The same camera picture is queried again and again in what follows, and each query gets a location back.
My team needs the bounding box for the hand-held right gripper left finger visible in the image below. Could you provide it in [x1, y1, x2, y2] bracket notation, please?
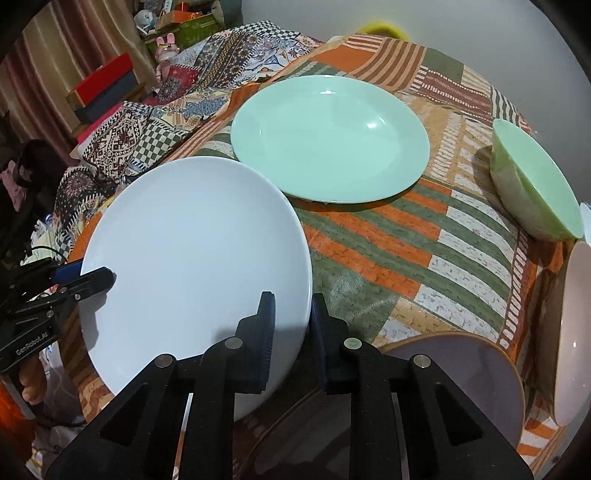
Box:
[44, 291, 278, 480]

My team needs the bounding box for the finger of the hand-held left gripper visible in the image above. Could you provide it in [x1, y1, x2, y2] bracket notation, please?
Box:
[11, 261, 84, 291]
[58, 267, 116, 304]

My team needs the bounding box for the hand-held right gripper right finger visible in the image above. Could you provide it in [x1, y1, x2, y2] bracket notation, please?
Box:
[310, 292, 536, 480]

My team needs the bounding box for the white plate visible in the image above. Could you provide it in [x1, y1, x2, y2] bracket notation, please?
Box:
[78, 156, 314, 422]

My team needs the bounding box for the person's left hand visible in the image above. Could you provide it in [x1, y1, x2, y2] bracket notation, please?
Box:
[21, 355, 48, 408]

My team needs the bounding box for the striped patchwork blanket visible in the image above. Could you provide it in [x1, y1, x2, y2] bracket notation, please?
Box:
[65, 34, 573, 480]

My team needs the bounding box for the lilac plate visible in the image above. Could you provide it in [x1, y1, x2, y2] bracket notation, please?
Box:
[383, 331, 526, 450]

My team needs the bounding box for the dark blue box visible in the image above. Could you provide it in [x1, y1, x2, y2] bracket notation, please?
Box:
[74, 71, 139, 124]

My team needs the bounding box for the red box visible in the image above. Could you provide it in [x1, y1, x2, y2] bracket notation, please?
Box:
[66, 52, 134, 106]

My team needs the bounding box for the mint green plate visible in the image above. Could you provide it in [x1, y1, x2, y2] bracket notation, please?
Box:
[230, 75, 431, 204]

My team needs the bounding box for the striped curtain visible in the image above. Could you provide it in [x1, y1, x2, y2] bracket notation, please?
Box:
[0, 0, 160, 153]

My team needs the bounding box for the patterned quilt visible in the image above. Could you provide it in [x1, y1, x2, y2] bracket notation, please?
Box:
[53, 21, 326, 250]

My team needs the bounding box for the pink bunny toy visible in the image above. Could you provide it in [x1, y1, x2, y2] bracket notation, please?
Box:
[154, 33, 181, 79]

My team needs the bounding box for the pink bowl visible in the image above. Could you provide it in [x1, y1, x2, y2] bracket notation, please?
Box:
[549, 240, 591, 428]

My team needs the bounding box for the green bowl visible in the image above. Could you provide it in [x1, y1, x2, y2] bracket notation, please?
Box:
[489, 118, 585, 242]

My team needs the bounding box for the green box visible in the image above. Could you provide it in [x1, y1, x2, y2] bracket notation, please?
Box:
[143, 11, 218, 51]

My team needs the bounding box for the yellow plastic basin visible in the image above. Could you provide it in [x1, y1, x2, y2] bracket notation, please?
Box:
[358, 19, 409, 40]

